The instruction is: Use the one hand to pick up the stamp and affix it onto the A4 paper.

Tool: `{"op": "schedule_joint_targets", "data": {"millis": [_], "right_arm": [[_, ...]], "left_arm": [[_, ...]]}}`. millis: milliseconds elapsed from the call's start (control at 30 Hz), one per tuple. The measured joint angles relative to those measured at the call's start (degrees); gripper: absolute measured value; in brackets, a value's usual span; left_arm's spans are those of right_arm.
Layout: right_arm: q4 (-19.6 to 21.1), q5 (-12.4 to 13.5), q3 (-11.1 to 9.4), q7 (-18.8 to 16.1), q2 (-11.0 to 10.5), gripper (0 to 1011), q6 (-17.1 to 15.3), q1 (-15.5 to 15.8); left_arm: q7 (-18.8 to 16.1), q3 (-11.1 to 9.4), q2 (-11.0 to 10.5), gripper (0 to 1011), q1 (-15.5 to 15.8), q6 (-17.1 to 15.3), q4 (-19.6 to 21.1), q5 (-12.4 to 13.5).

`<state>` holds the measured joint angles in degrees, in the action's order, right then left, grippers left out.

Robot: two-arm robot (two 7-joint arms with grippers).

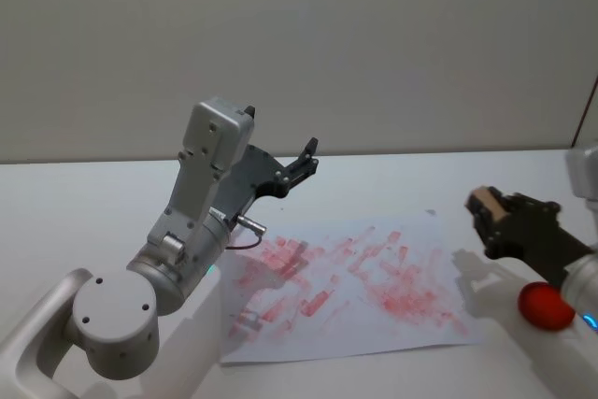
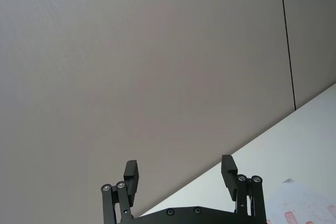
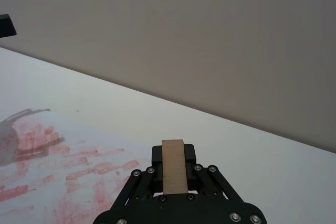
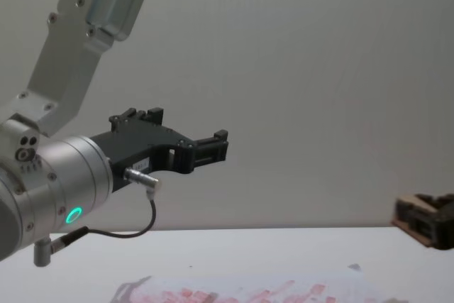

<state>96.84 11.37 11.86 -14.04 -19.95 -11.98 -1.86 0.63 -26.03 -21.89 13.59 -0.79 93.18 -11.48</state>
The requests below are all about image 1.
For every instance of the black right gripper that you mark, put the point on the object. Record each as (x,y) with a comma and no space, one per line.
(532,240)

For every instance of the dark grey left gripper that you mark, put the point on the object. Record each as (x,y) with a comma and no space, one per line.
(250,175)

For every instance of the wooden stamp block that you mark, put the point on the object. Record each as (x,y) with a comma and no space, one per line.
(490,199)

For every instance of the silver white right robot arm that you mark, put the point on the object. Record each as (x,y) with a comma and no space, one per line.
(584,175)

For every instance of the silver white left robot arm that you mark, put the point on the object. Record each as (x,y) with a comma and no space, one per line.
(196,193)

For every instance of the white paper with red marks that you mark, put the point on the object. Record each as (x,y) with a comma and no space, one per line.
(355,287)

